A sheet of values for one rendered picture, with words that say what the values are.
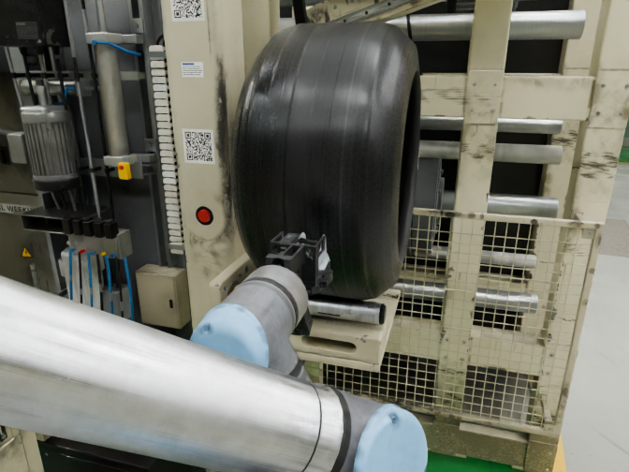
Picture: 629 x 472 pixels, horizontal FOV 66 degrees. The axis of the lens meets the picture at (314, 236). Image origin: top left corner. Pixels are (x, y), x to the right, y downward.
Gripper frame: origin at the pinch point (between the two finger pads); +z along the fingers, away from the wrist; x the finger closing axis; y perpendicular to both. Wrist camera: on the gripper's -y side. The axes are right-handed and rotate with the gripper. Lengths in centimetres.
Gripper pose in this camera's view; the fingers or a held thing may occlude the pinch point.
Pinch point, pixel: (318, 257)
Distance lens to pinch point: 84.2
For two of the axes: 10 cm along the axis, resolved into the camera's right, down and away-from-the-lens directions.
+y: 0.1, -9.5, -3.3
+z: 2.8, -3.1, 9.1
